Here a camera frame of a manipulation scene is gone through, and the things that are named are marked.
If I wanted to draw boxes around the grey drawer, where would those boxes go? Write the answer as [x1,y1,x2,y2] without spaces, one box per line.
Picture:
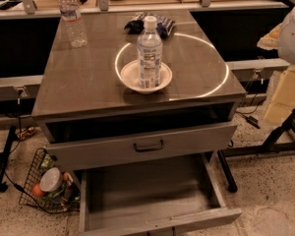
[80,153,242,236]
[47,122,236,171]

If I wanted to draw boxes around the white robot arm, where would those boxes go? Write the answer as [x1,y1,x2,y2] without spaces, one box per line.
[278,6,295,64]

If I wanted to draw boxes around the grey drawer cabinet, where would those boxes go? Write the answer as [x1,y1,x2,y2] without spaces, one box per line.
[31,9,247,172]

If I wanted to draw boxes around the white bowl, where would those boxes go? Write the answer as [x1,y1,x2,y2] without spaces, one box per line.
[120,60,172,94]

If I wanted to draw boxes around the water bottle in bowl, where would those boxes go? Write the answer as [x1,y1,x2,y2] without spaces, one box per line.
[137,16,162,89]

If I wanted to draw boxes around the dark blue striped cloth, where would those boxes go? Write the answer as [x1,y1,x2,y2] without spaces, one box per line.
[124,12,175,39]

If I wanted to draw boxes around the white lidded can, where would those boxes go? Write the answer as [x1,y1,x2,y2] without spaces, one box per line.
[40,167,63,192]

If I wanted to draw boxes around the clear water bottle rear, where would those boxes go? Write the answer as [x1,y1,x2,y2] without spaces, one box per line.
[58,0,88,47]

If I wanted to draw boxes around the orange fruit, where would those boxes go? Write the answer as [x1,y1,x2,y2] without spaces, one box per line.
[31,183,45,198]

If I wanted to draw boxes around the black metal stand right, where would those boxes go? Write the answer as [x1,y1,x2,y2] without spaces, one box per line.
[217,109,295,193]

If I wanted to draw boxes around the black stand leg left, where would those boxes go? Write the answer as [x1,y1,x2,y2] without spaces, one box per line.
[0,126,17,192]

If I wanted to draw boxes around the black power adapter cable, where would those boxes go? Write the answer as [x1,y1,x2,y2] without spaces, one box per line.
[235,91,267,130]

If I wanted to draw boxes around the black wire basket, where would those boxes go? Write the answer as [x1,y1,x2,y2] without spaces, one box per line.
[19,148,80,214]

